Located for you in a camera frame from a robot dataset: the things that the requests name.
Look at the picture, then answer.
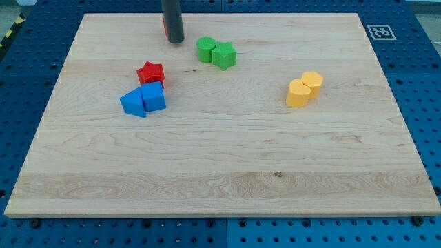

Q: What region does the white fiducial marker tag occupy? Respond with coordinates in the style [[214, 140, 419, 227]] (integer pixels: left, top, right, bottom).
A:
[[367, 24, 396, 41]]

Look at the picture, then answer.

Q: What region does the blue cube block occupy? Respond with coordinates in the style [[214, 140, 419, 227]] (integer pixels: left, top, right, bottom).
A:
[[141, 81, 167, 112]]

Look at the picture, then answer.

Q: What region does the red star block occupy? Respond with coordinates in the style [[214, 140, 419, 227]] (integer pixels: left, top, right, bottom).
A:
[[136, 61, 165, 89]]

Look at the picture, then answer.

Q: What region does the yellow heart block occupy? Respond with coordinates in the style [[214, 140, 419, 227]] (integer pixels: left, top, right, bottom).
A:
[[285, 79, 311, 107]]

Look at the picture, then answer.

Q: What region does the black yellow hazard tape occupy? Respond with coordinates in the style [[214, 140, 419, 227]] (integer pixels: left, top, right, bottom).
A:
[[1, 12, 26, 49]]

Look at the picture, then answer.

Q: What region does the green circle block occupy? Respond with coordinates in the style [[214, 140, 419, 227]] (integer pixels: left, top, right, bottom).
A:
[[196, 37, 216, 63]]

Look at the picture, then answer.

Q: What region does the blue triangle block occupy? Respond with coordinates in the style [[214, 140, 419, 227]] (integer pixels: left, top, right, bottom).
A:
[[120, 87, 147, 118]]

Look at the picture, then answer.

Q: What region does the red circle block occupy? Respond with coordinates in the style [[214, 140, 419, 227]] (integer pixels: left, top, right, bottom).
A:
[[163, 17, 168, 38]]

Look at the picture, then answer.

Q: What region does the light wooden board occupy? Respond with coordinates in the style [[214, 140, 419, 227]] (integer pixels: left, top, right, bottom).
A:
[[5, 13, 440, 218]]

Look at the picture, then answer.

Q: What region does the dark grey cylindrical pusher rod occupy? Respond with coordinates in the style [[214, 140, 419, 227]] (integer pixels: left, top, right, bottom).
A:
[[161, 0, 185, 44]]

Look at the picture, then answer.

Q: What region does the yellow pentagon block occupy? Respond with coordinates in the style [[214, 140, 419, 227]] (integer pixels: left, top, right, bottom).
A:
[[301, 71, 324, 99]]

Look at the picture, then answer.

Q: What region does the green star block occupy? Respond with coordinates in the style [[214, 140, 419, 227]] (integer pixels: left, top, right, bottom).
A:
[[212, 41, 236, 70]]

